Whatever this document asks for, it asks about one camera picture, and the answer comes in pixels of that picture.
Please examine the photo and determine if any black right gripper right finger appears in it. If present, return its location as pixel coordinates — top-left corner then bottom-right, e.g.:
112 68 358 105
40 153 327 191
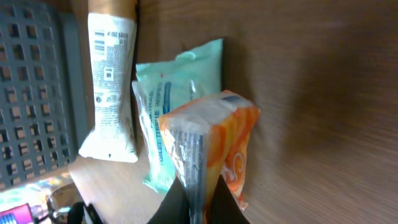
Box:
210 175 249 224

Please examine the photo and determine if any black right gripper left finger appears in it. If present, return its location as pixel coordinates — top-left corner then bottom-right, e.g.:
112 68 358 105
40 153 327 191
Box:
147 178 190 224

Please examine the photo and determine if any small orange white packet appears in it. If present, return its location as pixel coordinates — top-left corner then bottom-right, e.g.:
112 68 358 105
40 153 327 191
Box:
158 90 260 223

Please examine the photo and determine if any mint green wipes pack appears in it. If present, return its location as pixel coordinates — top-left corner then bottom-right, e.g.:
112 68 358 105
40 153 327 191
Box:
132 39 223 194

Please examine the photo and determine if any white shampoo tube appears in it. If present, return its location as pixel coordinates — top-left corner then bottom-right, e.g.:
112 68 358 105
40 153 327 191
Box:
79 0 138 163

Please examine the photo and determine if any grey plastic mesh basket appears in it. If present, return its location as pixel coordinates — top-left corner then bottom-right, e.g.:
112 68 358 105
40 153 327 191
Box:
1 0 88 190

